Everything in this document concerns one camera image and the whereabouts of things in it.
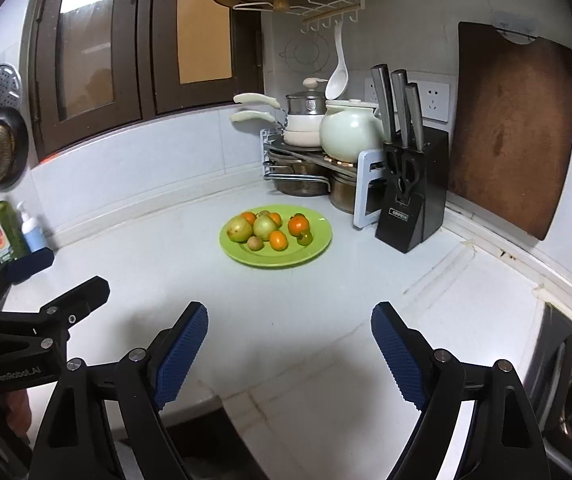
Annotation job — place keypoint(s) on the white ladle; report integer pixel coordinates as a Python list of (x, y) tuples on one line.
[(336, 85)]

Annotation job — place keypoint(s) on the brown glass cabinet door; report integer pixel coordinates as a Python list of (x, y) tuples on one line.
[(46, 85), (161, 60)]

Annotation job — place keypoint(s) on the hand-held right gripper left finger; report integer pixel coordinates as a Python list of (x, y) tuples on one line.
[(178, 360)]

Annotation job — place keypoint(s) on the black knife block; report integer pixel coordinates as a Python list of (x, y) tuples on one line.
[(416, 220)]

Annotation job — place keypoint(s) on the brown kiwi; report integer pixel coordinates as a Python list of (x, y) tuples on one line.
[(254, 243)]

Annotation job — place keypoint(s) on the green dish soap bottle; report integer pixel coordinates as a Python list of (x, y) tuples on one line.
[(1, 230)]

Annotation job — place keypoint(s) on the dark hanging pan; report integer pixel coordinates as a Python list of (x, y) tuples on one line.
[(16, 147)]

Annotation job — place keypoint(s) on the white wall socket panel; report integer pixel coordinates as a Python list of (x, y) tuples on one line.
[(436, 102)]

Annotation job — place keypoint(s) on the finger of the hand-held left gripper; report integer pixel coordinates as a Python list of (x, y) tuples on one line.
[(31, 262), (86, 292)]

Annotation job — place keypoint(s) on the wooden bead trivet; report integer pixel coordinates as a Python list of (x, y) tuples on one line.
[(343, 161)]

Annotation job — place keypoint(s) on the brown wooden cutting board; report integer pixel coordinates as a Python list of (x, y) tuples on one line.
[(511, 135)]

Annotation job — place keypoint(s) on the grey pot rack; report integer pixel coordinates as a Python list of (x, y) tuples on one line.
[(366, 195)]

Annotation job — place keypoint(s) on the steel pot with lid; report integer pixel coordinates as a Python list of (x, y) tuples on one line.
[(306, 105)]

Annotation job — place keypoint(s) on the white pump bottle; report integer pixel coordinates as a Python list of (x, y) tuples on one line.
[(33, 232)]

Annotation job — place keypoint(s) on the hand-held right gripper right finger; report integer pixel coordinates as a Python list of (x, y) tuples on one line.
[(401, 360)]

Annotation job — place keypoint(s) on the green plastic plate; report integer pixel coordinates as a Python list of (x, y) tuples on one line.
[(291, 257)]

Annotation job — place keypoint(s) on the green apple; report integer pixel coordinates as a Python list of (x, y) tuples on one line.
[(239, 229), (265, 227)]

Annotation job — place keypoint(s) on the pale green ceramic pot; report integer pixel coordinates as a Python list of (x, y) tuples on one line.
[(351, 132)]

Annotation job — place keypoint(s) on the clear wall hook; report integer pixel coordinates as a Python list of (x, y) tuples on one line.
[(518, 32)]

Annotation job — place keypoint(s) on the black kitchen scissors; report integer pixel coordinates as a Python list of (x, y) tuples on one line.
[(403, 172)]

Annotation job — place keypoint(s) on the green tomato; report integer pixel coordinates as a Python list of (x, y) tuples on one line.
[(306, 238)]

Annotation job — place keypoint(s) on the person's left hand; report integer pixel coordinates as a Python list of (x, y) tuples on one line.
[(16, 407)]

